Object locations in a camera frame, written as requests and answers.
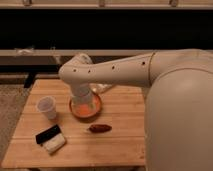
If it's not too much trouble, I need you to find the white sponge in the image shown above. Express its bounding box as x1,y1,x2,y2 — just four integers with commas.
43,133,66,154

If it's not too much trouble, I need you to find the orange bowl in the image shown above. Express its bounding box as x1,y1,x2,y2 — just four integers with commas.
69,93,102,119

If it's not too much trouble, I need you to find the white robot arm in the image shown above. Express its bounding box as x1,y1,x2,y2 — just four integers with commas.
59,49,213,171

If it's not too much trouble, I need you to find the dark red pepper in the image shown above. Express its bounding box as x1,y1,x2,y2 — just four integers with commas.
88,124,112,133

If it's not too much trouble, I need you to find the clear plastic cup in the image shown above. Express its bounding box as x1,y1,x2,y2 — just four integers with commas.
36,96,57,119

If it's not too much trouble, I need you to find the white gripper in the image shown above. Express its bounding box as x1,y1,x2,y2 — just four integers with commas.
70,84,94,109

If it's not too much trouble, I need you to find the black rectangular block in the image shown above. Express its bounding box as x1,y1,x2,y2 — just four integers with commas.
35,125,61,144

